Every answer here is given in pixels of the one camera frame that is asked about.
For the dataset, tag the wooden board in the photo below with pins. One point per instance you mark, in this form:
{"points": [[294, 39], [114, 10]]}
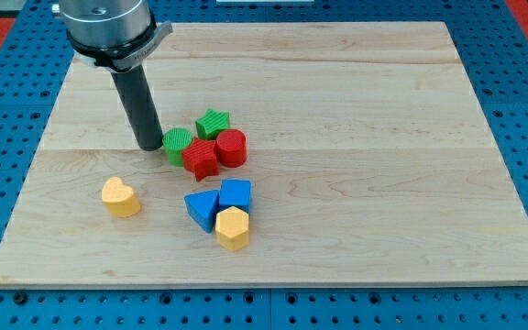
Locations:
{"points": [[371, 162]]}

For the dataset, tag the red cylinder block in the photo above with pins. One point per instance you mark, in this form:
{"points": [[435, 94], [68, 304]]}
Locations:
{"points": [[231, 148]]}

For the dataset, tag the yellow heart block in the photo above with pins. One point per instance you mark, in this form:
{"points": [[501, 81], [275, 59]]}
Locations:
{"points": [[120, 199]]}

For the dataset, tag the yellow hexagon block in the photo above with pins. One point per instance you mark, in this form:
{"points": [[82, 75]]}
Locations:
{"points": [[232, 228]]}

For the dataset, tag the blue triangle block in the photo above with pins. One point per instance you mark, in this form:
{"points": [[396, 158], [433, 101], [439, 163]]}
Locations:
{"points": [[202, 207]]}

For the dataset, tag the blue cube block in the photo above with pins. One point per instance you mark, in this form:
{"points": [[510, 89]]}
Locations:
{"points": [[235, 192]]}

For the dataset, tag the green star block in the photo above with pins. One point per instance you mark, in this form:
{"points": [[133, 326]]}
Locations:
{"points": [[212, 123]]}

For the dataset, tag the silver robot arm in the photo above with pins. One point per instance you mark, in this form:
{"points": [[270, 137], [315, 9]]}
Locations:
{"points": [[113, 34]]}

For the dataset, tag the red star block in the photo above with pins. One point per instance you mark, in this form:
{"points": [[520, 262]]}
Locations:
{"points": [[200, 158]]}

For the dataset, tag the green cylinder block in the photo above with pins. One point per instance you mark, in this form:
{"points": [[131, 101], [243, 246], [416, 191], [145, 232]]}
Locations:
{"points": [[175, 141]]}

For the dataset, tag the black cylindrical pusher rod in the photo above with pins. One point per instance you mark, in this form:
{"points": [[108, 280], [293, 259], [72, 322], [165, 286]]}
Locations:
{"points": [[136, 98]]}

